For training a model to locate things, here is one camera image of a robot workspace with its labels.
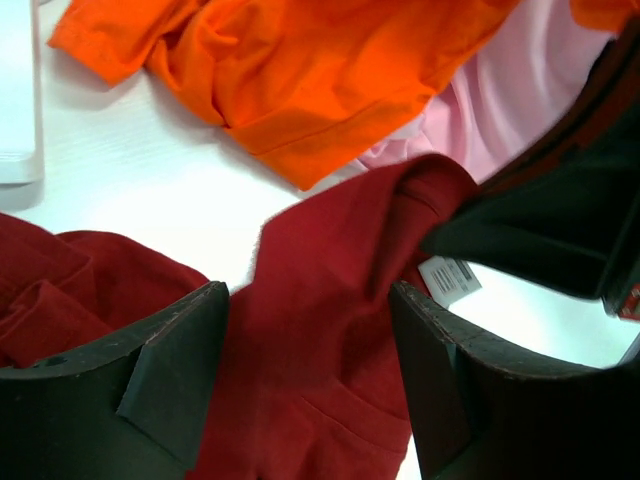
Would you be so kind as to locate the dark red t shirt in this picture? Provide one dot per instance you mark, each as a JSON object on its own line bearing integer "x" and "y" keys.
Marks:
{"x": 307, "y": 385}

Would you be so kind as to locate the white clothes rack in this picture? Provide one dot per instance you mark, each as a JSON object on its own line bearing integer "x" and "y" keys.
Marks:
{"x": 21, "y": 109}

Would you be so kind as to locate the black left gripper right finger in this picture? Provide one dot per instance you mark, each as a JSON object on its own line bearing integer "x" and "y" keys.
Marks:
{"x": 482, "y": 407}

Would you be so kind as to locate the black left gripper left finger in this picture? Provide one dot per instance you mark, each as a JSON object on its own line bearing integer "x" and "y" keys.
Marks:
{"x": 130, "y": 405}

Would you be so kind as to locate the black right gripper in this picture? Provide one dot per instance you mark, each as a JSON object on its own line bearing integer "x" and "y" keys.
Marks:
{"x": 565, "y": 213}

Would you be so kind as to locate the orange t shirt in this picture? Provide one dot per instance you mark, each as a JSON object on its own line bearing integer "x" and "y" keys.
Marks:
{"x": 304, "y": 86}

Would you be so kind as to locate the pink t shirt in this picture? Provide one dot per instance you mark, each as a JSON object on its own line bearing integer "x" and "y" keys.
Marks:
{"x": 510, "y": 93}

